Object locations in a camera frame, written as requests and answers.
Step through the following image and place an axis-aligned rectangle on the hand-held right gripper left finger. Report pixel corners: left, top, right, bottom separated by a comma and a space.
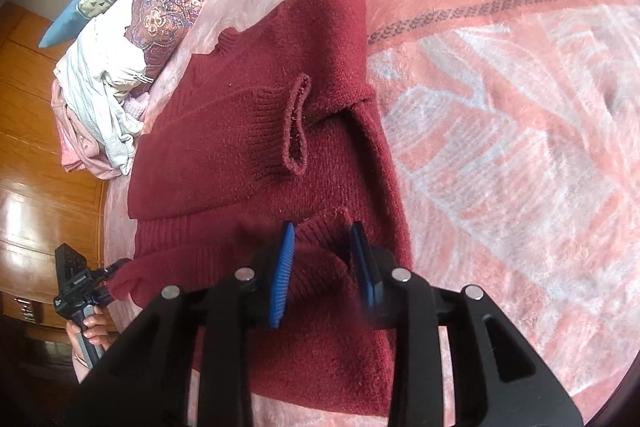
75, 222, 296, 427

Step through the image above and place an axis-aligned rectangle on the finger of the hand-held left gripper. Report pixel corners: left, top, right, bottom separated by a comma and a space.
106, 258, 132, 289

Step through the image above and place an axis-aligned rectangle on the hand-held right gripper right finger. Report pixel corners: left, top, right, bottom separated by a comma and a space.
348, 221, 583, 427

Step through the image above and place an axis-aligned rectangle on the dark red knit sweater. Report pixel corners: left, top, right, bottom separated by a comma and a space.
107, 0, 413, 418

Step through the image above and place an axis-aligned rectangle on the person's left forearm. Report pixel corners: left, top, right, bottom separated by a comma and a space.
71, 354, 101, 383

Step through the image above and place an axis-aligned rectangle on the pile of pale clothes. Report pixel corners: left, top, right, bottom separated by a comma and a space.
55, 0, 148, 178

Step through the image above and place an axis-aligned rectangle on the person's left hand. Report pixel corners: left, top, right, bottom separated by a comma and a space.
66, 313, 109, 360

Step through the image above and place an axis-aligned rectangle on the wooden wardrobe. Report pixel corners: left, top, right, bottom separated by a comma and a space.
0, 2, 121, 343

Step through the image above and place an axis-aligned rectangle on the pink garment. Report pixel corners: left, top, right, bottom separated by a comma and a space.
51, 79, 151, 180

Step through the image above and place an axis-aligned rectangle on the cream zippered garment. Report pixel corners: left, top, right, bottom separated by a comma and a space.
102, 57, 153, 100

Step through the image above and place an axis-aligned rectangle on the pink printed blanket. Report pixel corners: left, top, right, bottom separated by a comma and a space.
102, 0, 636, 427

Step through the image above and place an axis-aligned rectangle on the paisley patterned pillow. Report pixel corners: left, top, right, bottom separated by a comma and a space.
124, 0, 208, 80

